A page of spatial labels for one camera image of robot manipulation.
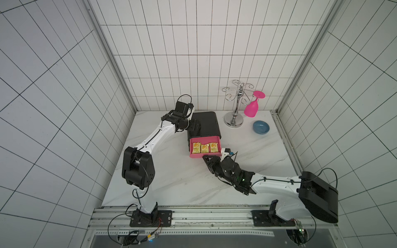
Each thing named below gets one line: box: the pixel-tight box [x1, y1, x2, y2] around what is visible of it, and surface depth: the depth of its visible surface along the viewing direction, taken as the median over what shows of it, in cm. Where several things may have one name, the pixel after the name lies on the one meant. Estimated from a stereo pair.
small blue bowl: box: [252, 120, 270, 135], surface depth 109 cm
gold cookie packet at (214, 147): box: [210, 142, 219, 153], surface depth 85 cm
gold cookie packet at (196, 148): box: [192, 142, 202, 154], surface depth 85 cm
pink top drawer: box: [189, 135, 222, 159], surface depth 87 cm
